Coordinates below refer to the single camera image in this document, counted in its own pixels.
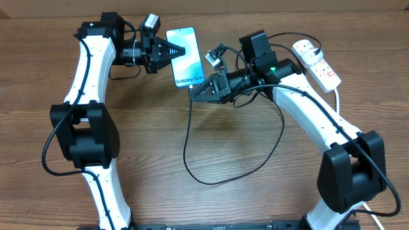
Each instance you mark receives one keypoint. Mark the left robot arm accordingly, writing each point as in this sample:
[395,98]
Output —
[85,130]

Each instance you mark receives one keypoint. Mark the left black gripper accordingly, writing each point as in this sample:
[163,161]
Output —
[153,59]

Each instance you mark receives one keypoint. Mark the white charger plug adapter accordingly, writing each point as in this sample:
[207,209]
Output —
[312,56]

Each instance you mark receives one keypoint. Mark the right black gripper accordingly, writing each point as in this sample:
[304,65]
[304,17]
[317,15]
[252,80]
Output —
[222,87]

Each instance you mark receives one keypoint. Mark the white power strip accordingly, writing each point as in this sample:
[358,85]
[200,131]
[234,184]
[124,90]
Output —
[321,72]

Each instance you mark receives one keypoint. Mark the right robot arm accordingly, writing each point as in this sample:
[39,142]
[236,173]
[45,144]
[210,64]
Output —
[352,169]

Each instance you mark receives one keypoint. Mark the Samsung Galaxy smartphone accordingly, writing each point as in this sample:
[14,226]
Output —
[188,68]

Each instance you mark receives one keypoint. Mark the brown cardboard backboard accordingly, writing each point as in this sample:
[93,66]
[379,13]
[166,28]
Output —
[16,9]

